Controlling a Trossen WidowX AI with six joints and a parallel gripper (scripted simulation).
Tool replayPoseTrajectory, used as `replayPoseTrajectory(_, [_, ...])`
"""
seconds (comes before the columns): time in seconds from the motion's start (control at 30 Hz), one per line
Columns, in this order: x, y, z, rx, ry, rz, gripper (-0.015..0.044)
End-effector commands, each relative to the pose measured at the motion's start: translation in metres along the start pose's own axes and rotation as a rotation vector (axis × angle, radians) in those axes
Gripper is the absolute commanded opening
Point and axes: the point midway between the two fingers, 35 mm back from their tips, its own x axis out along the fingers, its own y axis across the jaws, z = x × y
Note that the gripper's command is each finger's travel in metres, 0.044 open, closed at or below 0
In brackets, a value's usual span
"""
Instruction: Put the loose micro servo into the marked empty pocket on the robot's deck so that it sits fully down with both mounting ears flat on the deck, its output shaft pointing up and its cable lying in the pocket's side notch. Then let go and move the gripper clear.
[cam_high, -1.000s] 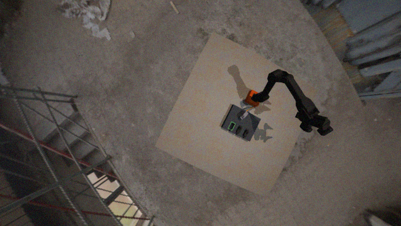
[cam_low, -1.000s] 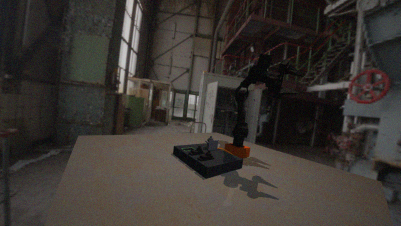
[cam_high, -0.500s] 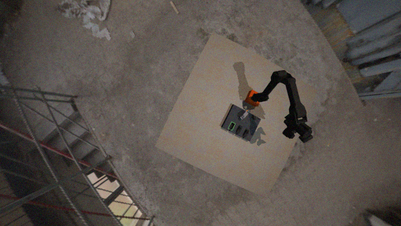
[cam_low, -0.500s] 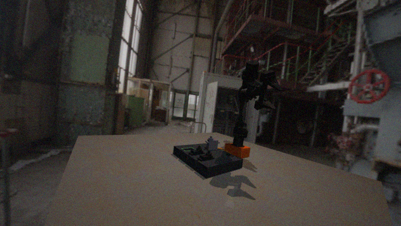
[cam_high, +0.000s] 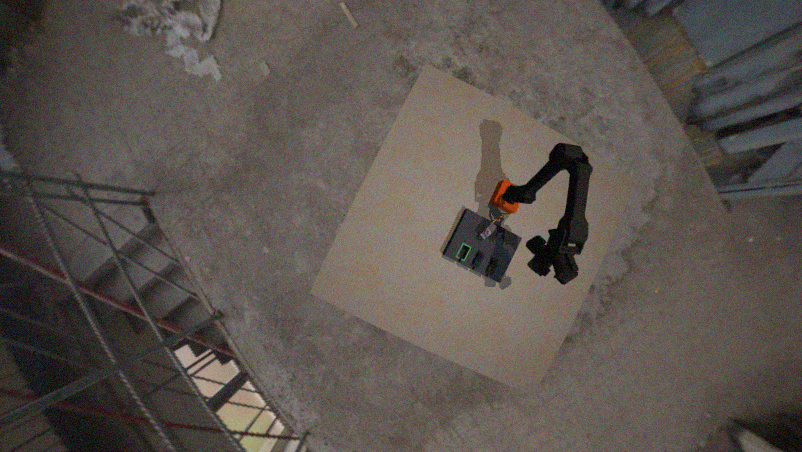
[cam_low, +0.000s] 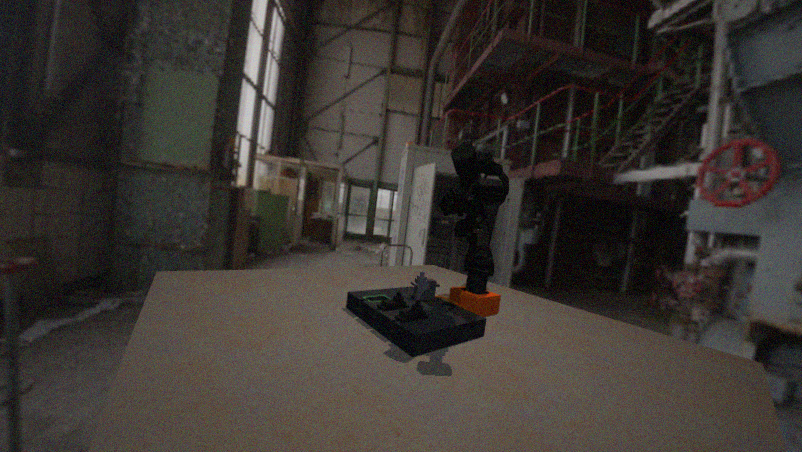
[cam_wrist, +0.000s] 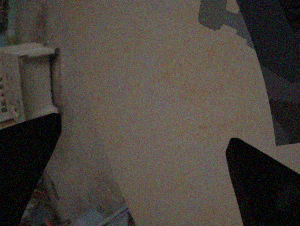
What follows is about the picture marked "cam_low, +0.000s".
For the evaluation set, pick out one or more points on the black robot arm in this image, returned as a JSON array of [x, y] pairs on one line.
[[469, 164]]

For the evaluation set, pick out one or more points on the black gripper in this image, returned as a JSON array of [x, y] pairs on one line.
[[486, 195]]

